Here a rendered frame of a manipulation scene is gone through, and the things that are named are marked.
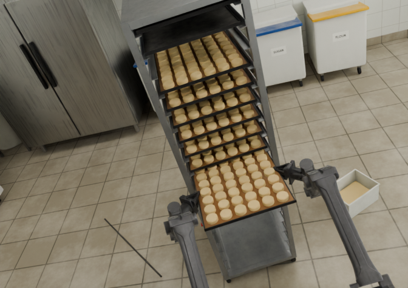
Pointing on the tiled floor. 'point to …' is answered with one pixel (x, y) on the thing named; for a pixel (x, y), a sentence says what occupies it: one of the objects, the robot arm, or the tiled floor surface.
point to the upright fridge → (65, 62)
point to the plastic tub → (357, 191)
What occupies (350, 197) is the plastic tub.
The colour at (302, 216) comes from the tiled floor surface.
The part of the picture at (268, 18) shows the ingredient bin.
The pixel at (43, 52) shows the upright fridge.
